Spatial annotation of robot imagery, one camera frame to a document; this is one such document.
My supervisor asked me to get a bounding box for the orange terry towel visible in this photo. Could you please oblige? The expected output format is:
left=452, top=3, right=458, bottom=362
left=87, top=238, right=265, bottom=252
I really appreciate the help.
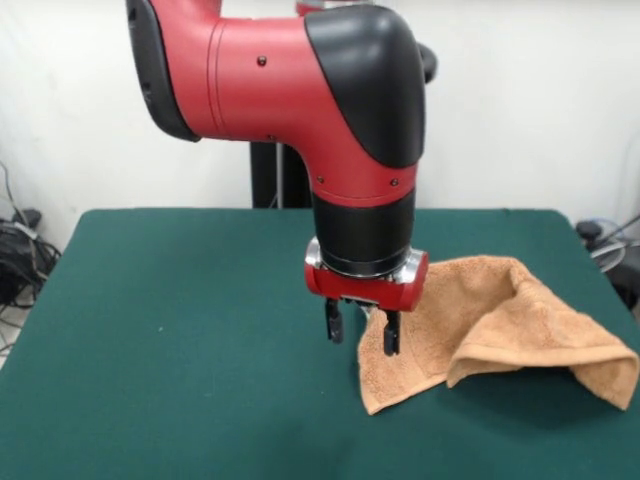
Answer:
left=357, top=254, right=640, bottom=416

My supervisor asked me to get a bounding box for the black floor object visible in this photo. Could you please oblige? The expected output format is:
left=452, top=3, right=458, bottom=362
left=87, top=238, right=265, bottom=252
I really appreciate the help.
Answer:
left=607, top=259, right=640, bottom=321

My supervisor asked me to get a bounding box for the black cable bundle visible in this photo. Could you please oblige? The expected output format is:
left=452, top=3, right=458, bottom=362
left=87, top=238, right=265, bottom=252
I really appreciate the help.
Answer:
left=0, top=159, right=62, bottom=354

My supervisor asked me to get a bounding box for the dark green tablecloth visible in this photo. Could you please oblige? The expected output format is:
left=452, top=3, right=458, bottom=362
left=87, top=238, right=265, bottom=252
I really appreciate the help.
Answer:
left=0, top=208, right=640, bottom=480

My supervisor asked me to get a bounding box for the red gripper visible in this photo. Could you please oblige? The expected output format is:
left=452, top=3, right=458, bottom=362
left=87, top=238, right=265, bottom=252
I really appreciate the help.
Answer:
left=304, top=251, right=431, bottom=358

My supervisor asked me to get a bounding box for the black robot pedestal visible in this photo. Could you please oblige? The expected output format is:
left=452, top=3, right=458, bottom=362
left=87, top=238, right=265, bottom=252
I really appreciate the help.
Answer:
left=249, top=42, right=441, bottom=210

